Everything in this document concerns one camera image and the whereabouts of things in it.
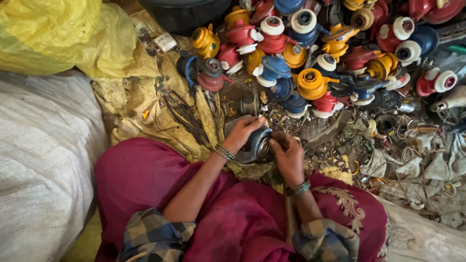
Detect small white plastic part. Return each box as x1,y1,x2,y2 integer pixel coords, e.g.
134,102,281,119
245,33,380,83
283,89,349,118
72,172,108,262
153,32,178,54

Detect person's left hand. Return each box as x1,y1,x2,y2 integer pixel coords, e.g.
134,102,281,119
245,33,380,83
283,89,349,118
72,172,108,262
222,116,269,156

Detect black plastic tub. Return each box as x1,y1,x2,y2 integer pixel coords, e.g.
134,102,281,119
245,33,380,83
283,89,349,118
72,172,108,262
138,0,233,36

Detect flat white woven sack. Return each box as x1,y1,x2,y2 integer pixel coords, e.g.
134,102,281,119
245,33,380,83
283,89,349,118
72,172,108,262
375,196,466,262

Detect pile of coloured gas regulators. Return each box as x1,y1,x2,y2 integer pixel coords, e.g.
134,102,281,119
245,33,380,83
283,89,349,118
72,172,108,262
176,0,466,119

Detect person's right hand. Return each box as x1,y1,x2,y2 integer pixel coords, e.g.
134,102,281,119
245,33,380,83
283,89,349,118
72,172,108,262
268,131,307,188

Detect grey metal regulator body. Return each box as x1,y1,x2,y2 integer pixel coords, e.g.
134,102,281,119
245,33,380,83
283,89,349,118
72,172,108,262
429,85,466,113
239,93,261,116

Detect large white woven sack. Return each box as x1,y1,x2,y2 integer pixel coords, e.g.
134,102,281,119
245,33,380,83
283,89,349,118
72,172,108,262
0,69,110,262

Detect blue gas regulator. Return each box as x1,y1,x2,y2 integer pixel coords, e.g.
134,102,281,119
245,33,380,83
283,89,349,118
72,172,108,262
224,115,273,164

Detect person's maroon garment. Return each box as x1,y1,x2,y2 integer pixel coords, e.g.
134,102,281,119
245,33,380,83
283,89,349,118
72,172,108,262
94,137,390,262

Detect green bead bangles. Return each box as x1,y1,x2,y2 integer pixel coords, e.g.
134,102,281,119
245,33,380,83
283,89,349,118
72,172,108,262
214,144,236,162
283,179,312,197

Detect dark curved metal blade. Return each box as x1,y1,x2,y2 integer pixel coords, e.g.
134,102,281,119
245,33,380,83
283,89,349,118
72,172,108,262
304,110,353,151

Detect yellow plastic bag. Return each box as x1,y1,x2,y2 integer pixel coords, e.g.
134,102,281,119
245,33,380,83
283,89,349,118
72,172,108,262
0,0,161,79

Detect checked sleeve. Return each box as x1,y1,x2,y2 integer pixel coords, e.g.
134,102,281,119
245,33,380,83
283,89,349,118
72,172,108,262
119,208,197,262
292,218,360,262

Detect dirty yellow sheet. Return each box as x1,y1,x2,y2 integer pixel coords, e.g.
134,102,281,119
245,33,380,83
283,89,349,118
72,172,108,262
91,10,277,182

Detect heap of scrap metal parts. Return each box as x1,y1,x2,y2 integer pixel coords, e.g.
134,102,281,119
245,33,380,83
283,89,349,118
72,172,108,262
226,91,466,230

